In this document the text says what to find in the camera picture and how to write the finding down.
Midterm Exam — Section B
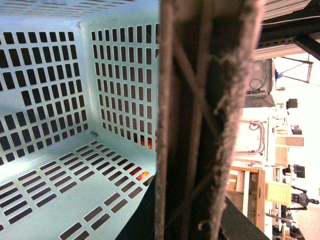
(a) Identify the red orange apple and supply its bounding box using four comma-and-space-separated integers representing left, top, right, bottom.
122, 135, 157, 183

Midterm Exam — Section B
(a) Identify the light blue plastic basket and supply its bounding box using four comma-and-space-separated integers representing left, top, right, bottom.
0, 0, 160, 240

